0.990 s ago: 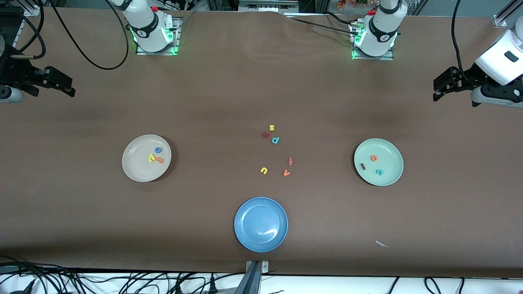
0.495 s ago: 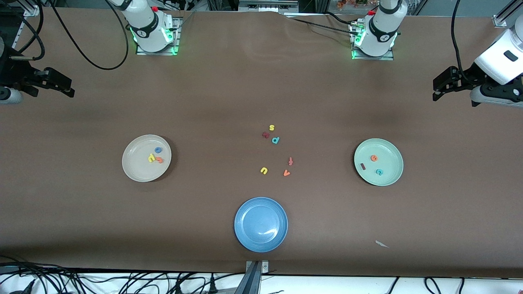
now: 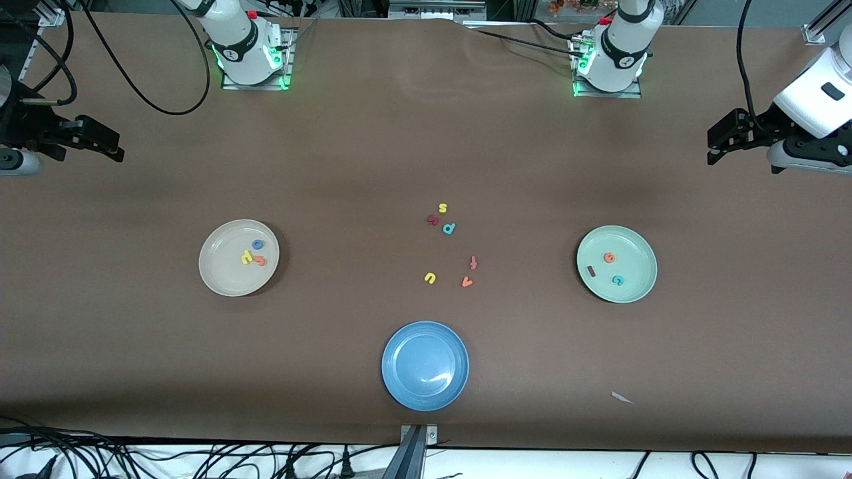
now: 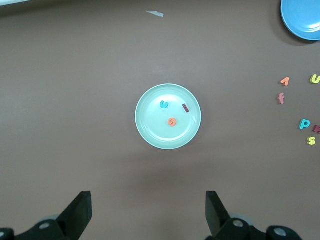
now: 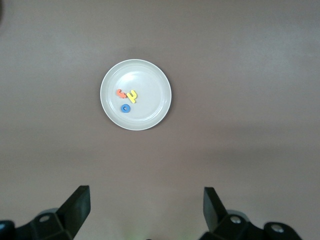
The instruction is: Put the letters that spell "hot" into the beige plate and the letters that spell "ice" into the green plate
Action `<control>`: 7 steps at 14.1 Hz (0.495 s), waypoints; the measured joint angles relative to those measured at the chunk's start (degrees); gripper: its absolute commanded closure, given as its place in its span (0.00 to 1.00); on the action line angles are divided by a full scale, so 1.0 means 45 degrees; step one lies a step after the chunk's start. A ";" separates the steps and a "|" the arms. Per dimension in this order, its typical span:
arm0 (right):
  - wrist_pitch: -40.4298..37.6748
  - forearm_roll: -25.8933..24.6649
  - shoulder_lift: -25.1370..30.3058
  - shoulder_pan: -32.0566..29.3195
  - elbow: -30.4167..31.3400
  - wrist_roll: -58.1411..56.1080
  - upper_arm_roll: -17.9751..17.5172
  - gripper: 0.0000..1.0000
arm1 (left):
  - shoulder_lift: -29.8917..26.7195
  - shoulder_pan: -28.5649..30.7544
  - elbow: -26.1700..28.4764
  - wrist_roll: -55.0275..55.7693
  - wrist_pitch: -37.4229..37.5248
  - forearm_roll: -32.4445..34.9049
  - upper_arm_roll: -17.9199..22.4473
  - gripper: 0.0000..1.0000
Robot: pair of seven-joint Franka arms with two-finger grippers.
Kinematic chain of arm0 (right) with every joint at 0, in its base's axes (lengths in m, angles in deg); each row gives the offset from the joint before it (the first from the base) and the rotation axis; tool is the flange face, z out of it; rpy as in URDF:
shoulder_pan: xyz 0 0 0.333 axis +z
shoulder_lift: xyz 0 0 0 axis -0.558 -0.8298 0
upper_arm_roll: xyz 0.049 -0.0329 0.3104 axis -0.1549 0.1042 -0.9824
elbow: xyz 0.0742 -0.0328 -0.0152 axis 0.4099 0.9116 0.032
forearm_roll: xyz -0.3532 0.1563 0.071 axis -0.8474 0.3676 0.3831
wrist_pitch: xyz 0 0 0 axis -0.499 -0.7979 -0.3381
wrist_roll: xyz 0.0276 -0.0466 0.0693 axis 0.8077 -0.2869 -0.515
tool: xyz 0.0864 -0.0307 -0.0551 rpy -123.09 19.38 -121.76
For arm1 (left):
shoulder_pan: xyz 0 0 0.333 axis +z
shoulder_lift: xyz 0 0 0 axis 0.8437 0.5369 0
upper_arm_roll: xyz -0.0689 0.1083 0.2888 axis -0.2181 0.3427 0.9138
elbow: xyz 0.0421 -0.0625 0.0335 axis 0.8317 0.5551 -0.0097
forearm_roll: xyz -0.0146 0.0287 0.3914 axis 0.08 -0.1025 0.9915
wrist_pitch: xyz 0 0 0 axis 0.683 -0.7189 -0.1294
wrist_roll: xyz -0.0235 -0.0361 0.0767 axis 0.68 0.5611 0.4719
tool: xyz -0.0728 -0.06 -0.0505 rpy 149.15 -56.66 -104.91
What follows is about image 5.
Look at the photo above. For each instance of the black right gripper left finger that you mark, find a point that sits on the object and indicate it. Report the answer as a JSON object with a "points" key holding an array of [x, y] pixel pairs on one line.
{"points": [[75, 212]]}

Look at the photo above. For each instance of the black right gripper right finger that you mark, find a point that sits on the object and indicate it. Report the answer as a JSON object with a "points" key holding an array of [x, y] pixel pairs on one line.
{"points": [[215, 215]]}

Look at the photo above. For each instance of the blue foam letter o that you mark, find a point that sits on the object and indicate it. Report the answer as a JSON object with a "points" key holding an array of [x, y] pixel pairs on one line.
{"points": [[122, 108]]}

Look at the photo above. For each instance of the yellow foam letter h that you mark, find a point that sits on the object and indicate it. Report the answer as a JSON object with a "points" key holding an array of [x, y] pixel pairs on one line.
{"points": [[132, 98]]}

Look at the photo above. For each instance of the orange foam letter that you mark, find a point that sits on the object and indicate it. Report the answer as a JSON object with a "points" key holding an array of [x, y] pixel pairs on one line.
{"points": [[120, 92]]}

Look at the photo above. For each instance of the beige brown round plate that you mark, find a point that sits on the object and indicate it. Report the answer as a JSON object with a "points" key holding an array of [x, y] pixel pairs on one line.
{"points": [[150, 100]]}

